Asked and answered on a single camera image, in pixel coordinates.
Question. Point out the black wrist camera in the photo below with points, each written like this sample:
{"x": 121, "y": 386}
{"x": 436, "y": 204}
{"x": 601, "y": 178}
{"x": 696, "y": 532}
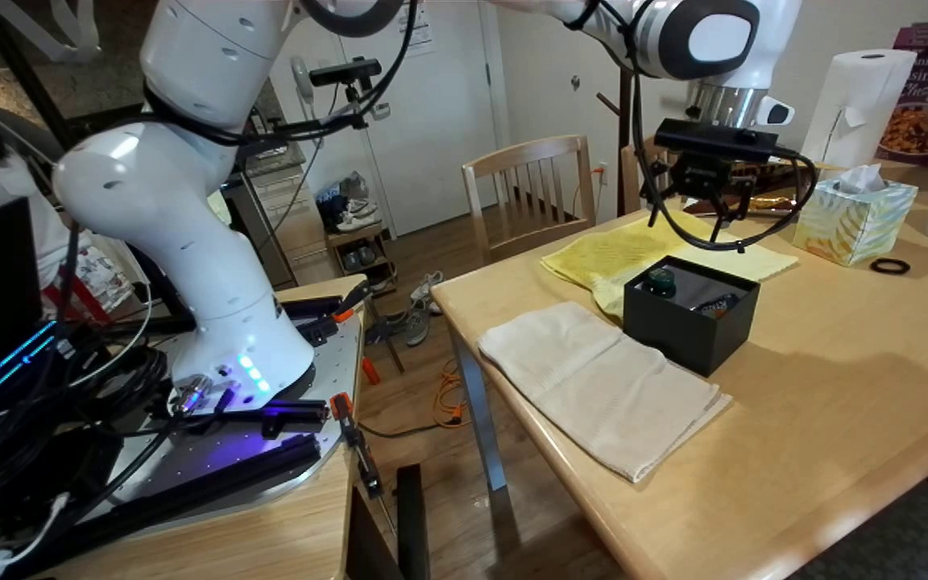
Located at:
{"x": 716, "y": 139}

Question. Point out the patterned tissue box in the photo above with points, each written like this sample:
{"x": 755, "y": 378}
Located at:
{"x": 853, "y": 220}

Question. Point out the shoe rack with shoes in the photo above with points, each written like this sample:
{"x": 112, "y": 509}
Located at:
{"x": 354, "y": 227}

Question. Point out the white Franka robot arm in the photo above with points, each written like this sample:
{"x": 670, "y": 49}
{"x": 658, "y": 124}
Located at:
{"x": 162, "y": 182}

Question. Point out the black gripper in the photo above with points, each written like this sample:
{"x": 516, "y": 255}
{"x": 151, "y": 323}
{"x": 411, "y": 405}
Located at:
{"x": 724, "y": 182}

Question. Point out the white paper towel roll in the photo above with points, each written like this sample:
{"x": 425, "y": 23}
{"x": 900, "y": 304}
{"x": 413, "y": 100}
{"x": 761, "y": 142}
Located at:
{"x": 855, "y": 100}

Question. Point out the light wooden table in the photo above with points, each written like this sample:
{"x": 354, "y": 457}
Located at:
{"x": 828, "y": 430}

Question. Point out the black square box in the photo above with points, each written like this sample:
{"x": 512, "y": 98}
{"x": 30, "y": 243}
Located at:
{"x": 689, "y": 338}

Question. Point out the blue lit device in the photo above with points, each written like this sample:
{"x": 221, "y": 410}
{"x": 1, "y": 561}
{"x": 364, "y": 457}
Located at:
{"x": 1, "y": 366}

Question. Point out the dark coat stand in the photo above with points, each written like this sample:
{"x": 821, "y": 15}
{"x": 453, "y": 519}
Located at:
{"x": 624, "y": 130}

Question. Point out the metal robot base platform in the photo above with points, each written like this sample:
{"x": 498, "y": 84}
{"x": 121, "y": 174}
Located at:
{"x": 270, "y": 494}

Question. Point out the white folded cloth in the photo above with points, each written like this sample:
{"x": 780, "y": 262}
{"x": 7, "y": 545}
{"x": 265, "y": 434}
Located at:
{"x": 603, "y": 387}

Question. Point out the black stereo camera bar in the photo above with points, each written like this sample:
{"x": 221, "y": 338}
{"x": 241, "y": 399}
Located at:
{"x": 344, "y": 73}

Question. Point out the yellow patterned cloth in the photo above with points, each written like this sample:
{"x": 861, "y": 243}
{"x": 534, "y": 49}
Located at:
{"x": 595, "y": 259}

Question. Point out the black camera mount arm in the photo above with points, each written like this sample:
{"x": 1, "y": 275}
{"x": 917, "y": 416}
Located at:
{"x": 320, "y": 124}

